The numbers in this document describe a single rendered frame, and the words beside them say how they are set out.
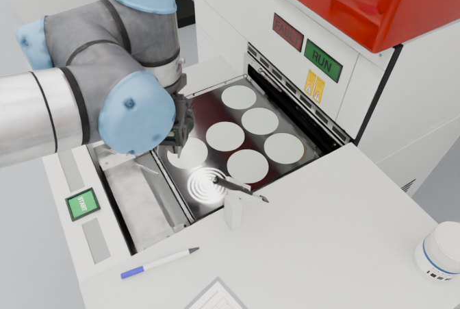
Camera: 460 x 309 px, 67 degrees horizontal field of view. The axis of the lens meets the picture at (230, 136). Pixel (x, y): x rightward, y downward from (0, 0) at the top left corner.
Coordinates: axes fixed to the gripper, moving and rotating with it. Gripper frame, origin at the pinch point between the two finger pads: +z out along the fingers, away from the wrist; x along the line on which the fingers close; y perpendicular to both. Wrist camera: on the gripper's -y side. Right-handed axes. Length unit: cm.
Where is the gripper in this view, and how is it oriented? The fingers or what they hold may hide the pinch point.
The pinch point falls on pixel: (174, 146)
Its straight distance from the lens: 70.8
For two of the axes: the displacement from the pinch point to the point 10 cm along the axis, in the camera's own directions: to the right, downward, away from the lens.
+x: 10.0, 0.5, -0.3
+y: -0.6, 7.6, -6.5
